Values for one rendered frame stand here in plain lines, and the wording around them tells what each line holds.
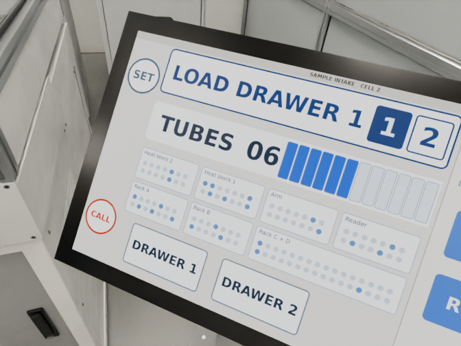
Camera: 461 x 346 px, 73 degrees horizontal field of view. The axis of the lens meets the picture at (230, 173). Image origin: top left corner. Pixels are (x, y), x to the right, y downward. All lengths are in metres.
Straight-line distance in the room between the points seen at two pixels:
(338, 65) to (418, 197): 0.15
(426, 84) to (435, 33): 0.76
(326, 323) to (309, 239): 0.08
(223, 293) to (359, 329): 0.13
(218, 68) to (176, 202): 0.15
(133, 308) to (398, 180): 1.28
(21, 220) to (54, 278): 0.20
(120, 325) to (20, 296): 0.64
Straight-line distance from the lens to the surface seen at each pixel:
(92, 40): 3.79
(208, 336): 1.36
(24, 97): 0.72
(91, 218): 0.40
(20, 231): 0.67
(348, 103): 0.33
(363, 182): 0.32
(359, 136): 0.33
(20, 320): 0.97
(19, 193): 0.61
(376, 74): 0.34
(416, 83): 0.35
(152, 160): 0.36
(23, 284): 0.84
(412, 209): 0.33
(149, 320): 1.43
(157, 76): 0.38
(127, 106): 0.38
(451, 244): 0.35
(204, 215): 0.33
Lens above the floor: 1.30
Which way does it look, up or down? 40 degrees down
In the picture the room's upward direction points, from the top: 6 degrees clockwise
